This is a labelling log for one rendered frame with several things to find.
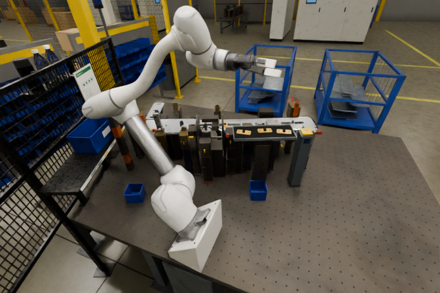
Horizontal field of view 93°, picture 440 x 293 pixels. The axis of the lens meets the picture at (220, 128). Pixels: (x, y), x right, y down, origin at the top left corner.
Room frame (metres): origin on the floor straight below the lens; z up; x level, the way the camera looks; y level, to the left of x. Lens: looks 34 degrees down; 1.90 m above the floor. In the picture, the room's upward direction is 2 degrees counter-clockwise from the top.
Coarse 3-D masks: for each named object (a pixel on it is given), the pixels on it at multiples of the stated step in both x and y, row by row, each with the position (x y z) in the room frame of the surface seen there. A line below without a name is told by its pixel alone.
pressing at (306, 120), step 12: (168, 120) 1.45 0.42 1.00; (180, 120) 1.45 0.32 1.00; (192, 120) 1.44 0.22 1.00; (228, 120) 1.42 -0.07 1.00; (240, 120) 1.41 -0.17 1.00; (252, 120) 1.40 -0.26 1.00; (264, 120) 1.40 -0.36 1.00; (288, 120) 1.38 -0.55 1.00; (300, 120) 1.38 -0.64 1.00; (312, 120) 1.37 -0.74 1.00; (168, 132) 1.28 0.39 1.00
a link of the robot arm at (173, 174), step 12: (132, 108) 1.01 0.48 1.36; (120, 120) 0.97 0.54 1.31; (132, 120) 0.98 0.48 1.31; (132, 132) 0.95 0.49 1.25; (144, 132) 0.95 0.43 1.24; (144, 144) 0.92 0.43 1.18; (156, 144) 0.94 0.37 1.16; (156, 156) 0.89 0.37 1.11; (168, 156) 0.93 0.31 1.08; (156, 168) 0.87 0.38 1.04; (168, 168) 0.86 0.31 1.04; (180, 168) 0.88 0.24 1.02; (168, 180) 0.81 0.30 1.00; (180, 180) 0.81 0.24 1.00; (192, 180) 0.87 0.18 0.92; (192, 192) 0.78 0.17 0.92
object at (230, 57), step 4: (232, 52) 0.91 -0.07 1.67; (228, 56) 0.88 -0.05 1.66; (232, 56) 0.87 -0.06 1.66; (228, 60) 0.87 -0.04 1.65; (232, 60) 0.86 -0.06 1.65; (228, 64) 0.86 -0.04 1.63; (232, 64) 0.85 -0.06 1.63; (236, 64) 0.86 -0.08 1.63; (240, 64) 0.84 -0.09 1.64; (228, 68) 0.87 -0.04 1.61; (232, 68) 0.86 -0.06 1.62; (236, 68) 0.88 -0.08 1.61; (248, 68) 0.87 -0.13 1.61
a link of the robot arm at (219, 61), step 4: (216, 52) 0.90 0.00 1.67; (220, 52) 0.90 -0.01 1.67; (224, 52) 0.89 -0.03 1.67; (228, 52) 0.90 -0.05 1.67; (216, 56) 0.89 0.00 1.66; (220, 56) 0.88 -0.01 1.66; (224, 56) 0.88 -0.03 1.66; (216, 60) 0.89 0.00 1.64; (220, 60) 0.88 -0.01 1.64; (224, 60) 0.87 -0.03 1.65; (216, 64) 0.88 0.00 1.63; (220, 64) 0.87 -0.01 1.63; (224, 64) 0.87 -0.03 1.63; (216, 68) 0.90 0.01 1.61; (220, 68) 0.88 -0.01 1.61; (224, 68) 0.87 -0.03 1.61
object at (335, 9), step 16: (304, 0) 8.47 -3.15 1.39; (320, 0) 8.29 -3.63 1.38; (336, 0) 8.12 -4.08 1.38; (352, 0) 7.94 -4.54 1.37; (368, 0) 7.78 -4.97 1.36; (304, 16) 8.43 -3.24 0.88; (320, 16) 8.26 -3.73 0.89; (336, 16) 8.07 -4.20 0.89; (352, 16) 7.89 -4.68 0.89; (368, 16) 7.73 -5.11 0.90; (304, 32) 8.40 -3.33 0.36; (320, 32) 8.21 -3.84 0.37; (336, 32) 8.03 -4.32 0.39; (352, 32) 7.84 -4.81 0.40
